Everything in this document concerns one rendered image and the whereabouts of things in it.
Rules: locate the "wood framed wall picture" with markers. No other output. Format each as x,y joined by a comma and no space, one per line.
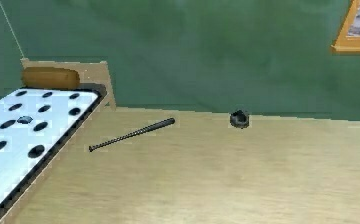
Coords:
354,36

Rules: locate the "bed with dotted white cover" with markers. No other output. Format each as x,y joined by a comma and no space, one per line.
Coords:
38,140

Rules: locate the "brown pillow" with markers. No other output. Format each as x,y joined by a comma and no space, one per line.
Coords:
50,78

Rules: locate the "black baseball bat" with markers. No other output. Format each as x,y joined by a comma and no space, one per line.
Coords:
134,133

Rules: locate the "small dark grey round object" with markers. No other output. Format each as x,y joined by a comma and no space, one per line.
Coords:
239,119

